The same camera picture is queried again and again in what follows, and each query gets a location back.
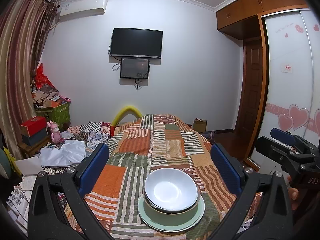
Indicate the red plastic bag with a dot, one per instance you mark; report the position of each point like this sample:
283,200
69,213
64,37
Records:
41,78

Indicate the white air conditioner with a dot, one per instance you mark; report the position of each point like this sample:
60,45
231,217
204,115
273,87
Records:
82,7

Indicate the green storage box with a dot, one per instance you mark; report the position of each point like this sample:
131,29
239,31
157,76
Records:
58,115

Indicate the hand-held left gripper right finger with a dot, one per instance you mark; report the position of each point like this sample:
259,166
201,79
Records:
225,170

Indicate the patchwork striped bedspread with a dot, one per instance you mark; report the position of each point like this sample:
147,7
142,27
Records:
140,145

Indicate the white paper sheet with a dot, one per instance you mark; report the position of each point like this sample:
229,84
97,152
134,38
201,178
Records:
27,166

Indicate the checked patchwork quilt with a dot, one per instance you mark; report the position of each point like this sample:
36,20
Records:
92,130

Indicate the wooden side table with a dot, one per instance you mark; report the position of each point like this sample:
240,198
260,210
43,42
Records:
30,151

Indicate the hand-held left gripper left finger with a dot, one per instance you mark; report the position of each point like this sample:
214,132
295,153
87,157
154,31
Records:
95,170

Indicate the pink bowl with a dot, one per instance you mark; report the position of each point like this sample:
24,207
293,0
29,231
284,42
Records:
149,203

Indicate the white printed bag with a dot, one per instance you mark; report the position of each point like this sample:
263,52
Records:
246,226

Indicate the black wall television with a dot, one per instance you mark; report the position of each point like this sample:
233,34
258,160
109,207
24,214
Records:
136,42

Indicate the striped curtain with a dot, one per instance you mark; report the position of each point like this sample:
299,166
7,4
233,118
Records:
17,67

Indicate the pile of papers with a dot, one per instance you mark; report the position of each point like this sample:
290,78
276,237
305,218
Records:
47,96

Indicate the scattered papers pile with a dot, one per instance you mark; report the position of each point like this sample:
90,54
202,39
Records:
20,195

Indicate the grey clothes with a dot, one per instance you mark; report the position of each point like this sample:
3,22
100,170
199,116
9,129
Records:
208,135

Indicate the small black wall monitor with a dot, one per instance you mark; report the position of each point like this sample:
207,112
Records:
133,68

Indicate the green bowl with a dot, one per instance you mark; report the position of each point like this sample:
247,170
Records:
172,217

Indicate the yellow foam noodle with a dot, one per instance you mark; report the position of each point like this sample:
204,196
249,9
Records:
127,108

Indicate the white bowl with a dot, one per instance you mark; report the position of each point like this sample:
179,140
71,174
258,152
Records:
170,190

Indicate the green plate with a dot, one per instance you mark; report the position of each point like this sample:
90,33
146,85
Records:
146,217

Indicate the wooden door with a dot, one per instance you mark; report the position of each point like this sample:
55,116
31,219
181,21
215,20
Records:
252,92

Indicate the red box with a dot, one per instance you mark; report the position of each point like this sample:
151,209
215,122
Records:
33,125

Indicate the white wardrobe sliding door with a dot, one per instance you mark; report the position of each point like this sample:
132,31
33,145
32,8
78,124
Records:
287,92

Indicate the wooden overhead cabinet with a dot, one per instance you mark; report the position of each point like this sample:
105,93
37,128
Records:
240,15

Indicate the pink plush toy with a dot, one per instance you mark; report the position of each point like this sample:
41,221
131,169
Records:
55,135

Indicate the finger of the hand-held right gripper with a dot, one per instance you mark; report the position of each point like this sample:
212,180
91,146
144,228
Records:
282,135
267,150

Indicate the white cloth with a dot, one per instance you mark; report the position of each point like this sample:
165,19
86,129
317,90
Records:
65,152

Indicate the person's right hand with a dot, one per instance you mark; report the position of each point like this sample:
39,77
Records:
293,195

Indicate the cardboard box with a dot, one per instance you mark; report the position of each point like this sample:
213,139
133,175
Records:
200,126

